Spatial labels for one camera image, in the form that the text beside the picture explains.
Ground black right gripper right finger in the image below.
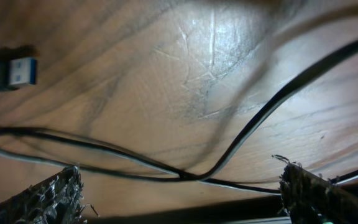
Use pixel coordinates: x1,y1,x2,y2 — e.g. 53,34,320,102
272,155,358,223

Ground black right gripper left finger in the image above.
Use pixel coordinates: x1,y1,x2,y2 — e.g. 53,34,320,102
0,166,84,224

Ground black USB cable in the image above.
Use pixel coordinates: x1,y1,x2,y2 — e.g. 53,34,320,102
0,32,358,195
0,46,39,93

